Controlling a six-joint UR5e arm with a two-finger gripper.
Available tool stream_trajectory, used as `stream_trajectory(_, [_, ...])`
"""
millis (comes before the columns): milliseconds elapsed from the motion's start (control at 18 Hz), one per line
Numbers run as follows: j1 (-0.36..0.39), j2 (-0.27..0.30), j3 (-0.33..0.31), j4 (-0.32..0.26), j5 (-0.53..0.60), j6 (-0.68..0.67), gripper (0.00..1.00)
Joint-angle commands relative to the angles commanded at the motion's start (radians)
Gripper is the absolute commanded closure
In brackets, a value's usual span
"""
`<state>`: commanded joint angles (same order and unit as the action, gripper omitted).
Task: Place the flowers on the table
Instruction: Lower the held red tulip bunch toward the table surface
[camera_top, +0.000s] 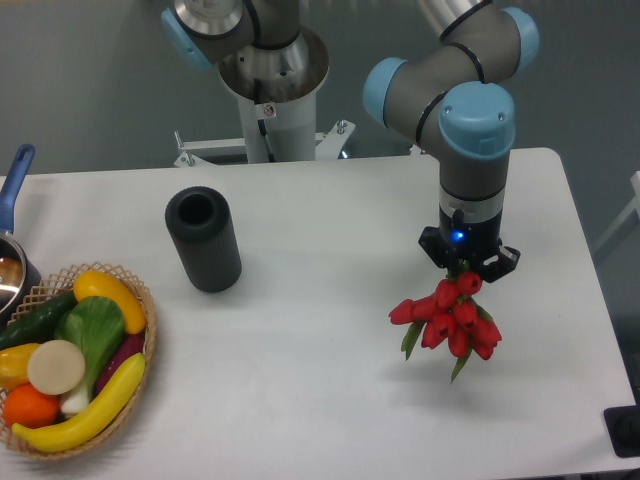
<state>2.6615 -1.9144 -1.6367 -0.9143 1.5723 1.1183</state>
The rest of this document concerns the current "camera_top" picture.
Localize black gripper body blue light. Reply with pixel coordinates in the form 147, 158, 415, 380
437, 189, 504, 266

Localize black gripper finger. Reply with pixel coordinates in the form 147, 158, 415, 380
477, 244, 521, 283
418, 226, 450, 267

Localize red tulip bouquet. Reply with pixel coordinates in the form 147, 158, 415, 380
388, 261, 502, 381

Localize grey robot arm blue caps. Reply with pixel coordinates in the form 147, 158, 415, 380
161, 1, 539, 282

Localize black device at table edge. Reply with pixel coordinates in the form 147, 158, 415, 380
603, 405, 639, 458

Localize dark grey ribbed vase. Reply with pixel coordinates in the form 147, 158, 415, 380
165, 186, 242, 293

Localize purple eggplant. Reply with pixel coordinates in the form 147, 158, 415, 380
94, 334, 144, 395

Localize green bok choy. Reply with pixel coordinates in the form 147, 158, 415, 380
27, 296, 125, 418

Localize woven wicker basket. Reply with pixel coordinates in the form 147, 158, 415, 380
1, 262, 156, 460

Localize green cucumber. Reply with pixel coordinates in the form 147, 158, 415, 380
1, 292, 77, 350

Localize yellow banana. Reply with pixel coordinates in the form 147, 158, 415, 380
12, 353, 146, 453

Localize yellow bell pepper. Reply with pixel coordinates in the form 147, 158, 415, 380
0, 343, 40, 391

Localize orange fruit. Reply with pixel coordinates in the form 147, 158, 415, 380
2, 384, 59, 429

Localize white frame at right edge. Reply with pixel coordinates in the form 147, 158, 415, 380
593, 171, 639, 256

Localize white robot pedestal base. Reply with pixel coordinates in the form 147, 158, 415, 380
172, 27, 357, 169

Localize black cable on pedestal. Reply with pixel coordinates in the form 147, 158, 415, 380
252, 79, 276, 163

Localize blue handled saucepan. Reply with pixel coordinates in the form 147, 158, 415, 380
1, 144, 41, 329

